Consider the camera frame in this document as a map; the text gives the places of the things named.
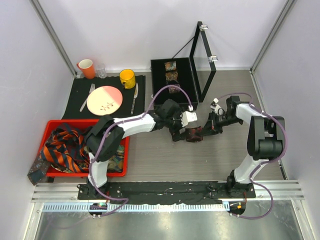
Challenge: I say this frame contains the rolled tie bottom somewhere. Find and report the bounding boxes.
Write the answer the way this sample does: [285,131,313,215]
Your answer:
[168,84,181,94]

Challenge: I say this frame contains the teal floral tie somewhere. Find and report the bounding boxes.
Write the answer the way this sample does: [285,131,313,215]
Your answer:
[107,144,125,173]

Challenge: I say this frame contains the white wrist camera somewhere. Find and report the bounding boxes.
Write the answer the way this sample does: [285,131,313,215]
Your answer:
[210,98,225,116]
[181,105,198,128]

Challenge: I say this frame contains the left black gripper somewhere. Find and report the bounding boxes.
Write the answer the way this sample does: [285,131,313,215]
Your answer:
[164,108,190,142]

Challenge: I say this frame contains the silver fork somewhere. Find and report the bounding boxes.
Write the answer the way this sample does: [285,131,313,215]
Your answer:
[79,83,96,112]

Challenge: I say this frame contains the black box lid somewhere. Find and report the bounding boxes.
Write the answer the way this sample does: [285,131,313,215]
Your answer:
[189,21,218,103]

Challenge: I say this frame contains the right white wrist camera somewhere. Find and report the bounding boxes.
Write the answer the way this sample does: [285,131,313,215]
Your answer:
[210,98,225,116]

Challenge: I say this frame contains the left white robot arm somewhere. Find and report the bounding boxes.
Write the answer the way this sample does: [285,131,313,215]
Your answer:
[84,99,193,200]

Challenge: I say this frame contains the purple cable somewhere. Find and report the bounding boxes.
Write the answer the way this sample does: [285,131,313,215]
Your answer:
[88,85,195,217]
[214,92,286,221]

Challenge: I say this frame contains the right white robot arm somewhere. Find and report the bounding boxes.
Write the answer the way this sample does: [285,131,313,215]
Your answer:
[201,95,288,199]

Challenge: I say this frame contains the navy speckled tie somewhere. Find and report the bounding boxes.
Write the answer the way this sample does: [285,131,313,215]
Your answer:
[27,156,51,186]

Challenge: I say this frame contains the rolled tie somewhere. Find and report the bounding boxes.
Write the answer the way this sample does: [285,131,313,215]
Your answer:
[168,84,181,94]
[164,61,177,72]
[165,71,178,83]

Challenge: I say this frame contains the red plastic bin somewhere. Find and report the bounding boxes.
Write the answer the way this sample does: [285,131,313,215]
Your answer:
[39,119,130,178]

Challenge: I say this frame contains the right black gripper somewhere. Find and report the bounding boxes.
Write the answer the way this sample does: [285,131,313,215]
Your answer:
[200,111,243,137]

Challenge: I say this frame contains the yellow mug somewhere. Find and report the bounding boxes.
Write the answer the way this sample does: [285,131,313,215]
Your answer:
[119,69,136,89]

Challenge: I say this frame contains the dark red patterned tie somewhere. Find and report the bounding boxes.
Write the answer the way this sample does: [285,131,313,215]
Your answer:
[185,126,203,143]

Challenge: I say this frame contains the rolled tie middle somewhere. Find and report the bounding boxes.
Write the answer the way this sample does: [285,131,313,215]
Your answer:
[165,71,178,83]

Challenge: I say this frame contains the white cable duct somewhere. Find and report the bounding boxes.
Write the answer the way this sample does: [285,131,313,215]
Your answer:
[42,201,230,213]

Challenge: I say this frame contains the silver knife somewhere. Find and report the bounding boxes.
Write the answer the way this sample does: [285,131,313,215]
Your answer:
[130,83,139,115]

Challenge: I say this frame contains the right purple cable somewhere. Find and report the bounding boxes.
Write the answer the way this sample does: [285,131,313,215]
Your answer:
[214,92,286,221]

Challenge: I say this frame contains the rolled tie top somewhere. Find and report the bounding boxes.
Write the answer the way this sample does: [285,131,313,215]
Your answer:
[164,61,177,72]

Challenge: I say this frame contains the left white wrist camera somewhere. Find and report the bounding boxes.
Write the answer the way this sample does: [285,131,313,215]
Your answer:
[181,105,198,128]

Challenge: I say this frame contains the black placemat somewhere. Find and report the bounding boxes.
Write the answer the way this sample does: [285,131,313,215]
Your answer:
[62,75,146,119]

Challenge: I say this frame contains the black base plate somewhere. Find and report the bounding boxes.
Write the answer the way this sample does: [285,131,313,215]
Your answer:
[77,181,256,205]

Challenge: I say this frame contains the black tie box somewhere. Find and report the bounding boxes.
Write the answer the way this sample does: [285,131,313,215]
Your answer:
[150,57,200,112]

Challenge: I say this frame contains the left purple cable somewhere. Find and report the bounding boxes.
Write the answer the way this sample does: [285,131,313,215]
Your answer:
[88,85,195,217]

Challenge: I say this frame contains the pink cream plate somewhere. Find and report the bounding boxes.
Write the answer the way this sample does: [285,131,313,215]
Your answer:
[86,86,123,116]

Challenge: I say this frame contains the clear glass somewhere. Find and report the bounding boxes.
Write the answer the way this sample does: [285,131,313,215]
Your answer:
[96,63,107,79]

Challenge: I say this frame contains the orange navy striped tie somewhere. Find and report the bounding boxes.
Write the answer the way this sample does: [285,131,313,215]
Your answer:
[39,123,91,174]

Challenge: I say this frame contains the orange cup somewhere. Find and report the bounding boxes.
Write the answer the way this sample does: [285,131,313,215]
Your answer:
[76,59,96,79]

